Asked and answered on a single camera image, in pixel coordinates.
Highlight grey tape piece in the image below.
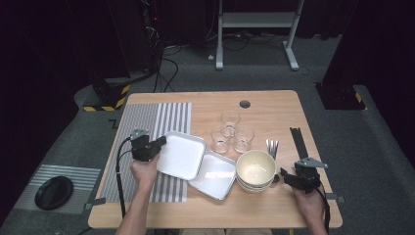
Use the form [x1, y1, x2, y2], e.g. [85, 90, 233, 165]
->
[324, 192, 346, 204]

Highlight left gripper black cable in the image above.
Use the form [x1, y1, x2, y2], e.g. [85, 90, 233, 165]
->
[115, 136, 135, 219]

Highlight person's left hand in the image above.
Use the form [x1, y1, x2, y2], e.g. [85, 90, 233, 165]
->
[130, 154, 161, 192]

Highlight black round dish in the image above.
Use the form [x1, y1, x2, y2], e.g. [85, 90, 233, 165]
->
[34, 175, 74, 212]

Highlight white square plate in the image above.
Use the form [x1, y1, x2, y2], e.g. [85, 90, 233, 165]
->
[188, 150, 237, 201]
[156, 130, 208, 181]

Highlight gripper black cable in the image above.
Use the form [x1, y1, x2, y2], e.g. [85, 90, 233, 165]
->
[115, 136, 135, 219]
[314, 184, 331, 235]

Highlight bundle of black chopsticks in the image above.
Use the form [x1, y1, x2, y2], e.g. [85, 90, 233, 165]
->
[289, 126, 309, 161]

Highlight clear drinking glass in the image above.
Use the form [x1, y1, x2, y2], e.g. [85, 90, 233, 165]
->
[220, 111, 242, 137]
[210, 127, 231, 155]
[233, 127, 255, 155]

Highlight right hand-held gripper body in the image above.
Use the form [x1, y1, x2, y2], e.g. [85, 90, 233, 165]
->
[293, 157, 329, 194]

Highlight striped grey white placemat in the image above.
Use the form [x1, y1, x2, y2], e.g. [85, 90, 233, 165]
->
[101, 102, 193, 204]

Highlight tangled dark cables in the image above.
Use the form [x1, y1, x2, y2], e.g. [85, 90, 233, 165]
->
[223, 30, 290, 52]

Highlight black stand base hazard tape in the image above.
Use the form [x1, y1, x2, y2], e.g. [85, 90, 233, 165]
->
[82, 76, 131, 113]
[313, 81, 368, 111]

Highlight small striped grey mat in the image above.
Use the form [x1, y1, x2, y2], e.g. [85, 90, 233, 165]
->
[13, 164, 102, 215]

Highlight black looped cables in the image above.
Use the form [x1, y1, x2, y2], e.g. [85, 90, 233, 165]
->
[151, 45, 180, 93]

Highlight white metal stand frame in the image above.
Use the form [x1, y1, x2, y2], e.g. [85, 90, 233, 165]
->
[214, 0, 306, 71]

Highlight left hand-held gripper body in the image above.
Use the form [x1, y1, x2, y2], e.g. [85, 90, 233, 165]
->
[130, 128, 161, 163]

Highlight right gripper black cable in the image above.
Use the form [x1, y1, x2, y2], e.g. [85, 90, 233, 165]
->
[314, 184, 331, 235]

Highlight dark equipment rack with wires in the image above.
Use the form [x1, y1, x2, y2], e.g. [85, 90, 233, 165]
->
[140, 0, 165, 74]

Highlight person's right hand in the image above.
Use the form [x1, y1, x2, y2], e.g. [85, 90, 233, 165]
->
[293, 190, 322, 223]

